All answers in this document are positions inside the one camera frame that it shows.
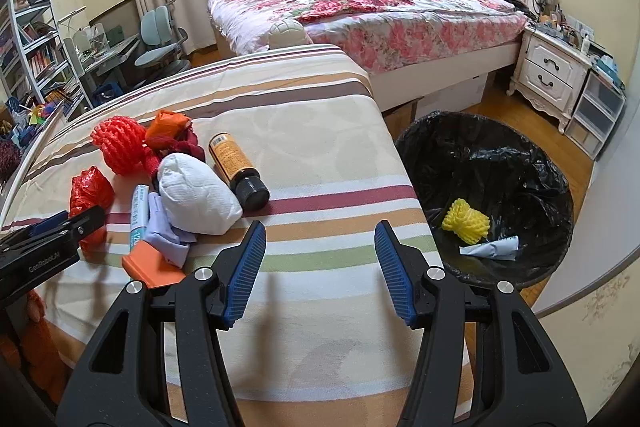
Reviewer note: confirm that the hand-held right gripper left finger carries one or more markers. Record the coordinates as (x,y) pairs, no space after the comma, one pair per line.
(247,267)

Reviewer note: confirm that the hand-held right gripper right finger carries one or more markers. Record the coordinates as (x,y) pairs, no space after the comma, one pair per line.
(392,267)

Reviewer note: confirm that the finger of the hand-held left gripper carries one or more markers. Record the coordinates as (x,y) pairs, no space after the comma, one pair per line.
(35,224)
(87,222)

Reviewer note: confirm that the red plastic bag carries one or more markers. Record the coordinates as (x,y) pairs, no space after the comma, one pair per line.
(90,189)

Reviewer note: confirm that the lavender cloth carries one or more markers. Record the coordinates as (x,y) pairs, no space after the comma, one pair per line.
(165,232)

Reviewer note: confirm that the orange plastic bag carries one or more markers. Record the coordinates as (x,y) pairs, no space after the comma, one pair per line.
(167,124)

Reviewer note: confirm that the trash bin with black liner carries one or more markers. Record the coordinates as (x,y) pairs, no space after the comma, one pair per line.
(500,157)

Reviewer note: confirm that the white blue tube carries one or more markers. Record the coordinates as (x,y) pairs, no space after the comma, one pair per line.
(139,217)

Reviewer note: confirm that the maroon knitted cloth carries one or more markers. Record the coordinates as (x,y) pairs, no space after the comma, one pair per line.
(10,162)

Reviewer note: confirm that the orange box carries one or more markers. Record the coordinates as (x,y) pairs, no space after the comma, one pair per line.
(150,267)

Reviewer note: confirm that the orange plush toy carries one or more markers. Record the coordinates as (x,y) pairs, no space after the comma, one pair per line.
(35,342)

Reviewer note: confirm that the red foam fruit net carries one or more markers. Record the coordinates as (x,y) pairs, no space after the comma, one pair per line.
(120,144)

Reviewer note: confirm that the yellow foam fruit net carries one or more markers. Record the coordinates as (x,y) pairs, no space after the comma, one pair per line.
(465,219)

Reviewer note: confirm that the white paper towel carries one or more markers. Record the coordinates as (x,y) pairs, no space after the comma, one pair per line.
(195,192)

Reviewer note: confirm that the white crumpled paper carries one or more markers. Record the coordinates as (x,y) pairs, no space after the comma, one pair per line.
(492,249)

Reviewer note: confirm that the pile of colourful paper toys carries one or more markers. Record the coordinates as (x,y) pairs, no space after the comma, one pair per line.
(37,117)

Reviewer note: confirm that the amber bottle with black cap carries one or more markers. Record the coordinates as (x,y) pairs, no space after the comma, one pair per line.
(230,159)

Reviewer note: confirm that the blue plastic basket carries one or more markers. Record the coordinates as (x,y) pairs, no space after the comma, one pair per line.
(15,112)

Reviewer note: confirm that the dark red cloth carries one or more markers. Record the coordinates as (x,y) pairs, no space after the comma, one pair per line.
(192,149)

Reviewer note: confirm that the striped blanket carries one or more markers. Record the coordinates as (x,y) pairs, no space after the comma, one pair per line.
(310,132)

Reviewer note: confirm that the grey study desk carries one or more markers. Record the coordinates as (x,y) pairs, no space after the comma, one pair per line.
(115,49)

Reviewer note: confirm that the white cardboard box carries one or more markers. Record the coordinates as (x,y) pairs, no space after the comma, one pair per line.
(455,94)

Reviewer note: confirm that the white bookshelf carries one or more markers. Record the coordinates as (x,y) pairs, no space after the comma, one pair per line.
(30,32)

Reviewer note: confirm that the white desk lamp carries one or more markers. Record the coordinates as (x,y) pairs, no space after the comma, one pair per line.
(74,14)

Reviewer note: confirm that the blue-grey desk chair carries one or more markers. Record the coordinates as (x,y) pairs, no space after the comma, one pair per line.
(160,24)

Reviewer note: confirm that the white carved bedpost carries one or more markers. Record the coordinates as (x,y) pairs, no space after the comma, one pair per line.
(290,34)

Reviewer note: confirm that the white nightstand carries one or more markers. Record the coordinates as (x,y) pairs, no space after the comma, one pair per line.
(545,62)

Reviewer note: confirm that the plastic drawer unit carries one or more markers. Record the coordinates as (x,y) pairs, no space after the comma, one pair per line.
(595,107)

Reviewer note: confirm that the floral quilt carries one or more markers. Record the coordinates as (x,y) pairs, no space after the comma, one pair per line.
(380,7)

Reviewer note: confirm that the clutter of small bottles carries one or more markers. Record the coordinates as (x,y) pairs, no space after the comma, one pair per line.
(555,19)

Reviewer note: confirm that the white curved bed rail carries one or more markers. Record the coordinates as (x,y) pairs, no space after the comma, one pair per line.
(30,157)

